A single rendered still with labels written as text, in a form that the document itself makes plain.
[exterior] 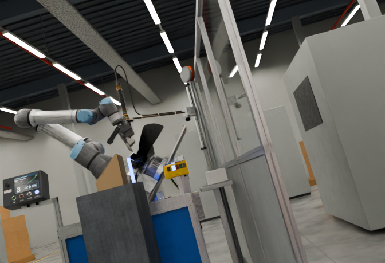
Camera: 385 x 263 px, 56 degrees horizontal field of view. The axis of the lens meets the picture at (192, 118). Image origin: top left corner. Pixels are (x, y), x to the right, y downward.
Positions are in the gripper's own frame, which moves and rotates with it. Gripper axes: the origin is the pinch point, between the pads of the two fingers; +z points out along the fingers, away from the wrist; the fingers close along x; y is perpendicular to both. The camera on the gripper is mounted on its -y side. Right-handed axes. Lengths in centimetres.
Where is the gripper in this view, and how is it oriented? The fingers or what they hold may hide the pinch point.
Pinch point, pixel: (131, 152)
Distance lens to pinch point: 217.1
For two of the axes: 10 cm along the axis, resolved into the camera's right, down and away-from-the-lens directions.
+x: -1.3, 1.2, 9.8
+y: 8.5, -5.0, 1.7
